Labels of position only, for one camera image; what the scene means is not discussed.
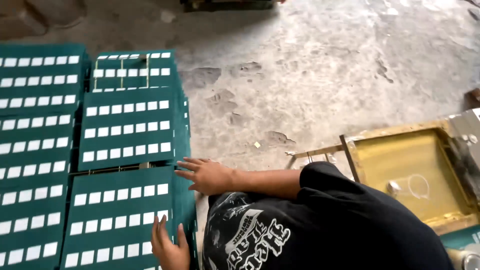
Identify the person's right hand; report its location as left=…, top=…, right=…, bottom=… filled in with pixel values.
left=174, top=157, right=235, bottom=196

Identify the person's left hand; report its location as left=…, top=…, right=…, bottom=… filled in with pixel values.
left=151, top=215, right=191, bottom=270

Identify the stack of green printed sheets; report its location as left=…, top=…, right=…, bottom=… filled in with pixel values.
left=60, top=165, right=199, bottom=270
left=0, top=43, right=91, bottom=118
left=0, top=112, right=77, bottom=182
left=77, top=86, right=191, bottom=172
left=91, top=50, right=181, bottom=93
left=0, top=178, right=71, bottom=270

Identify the person's black printed t-shirt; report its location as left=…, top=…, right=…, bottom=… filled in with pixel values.
left=202, top=161, right=456, bottom=270

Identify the green printed sheet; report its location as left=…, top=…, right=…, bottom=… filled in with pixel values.
left=439, top=225, right=480, bottom=250

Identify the metal ink can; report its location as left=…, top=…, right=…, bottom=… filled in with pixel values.
left=447, top=244, right=480, bottom=270

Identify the wooden screen printing frame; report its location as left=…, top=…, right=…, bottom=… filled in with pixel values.
left=339, top=119, right=480, bottom=236

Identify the metal frame hinge clamp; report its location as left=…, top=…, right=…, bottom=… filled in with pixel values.
left=445, top=108, right=480, bottom=188

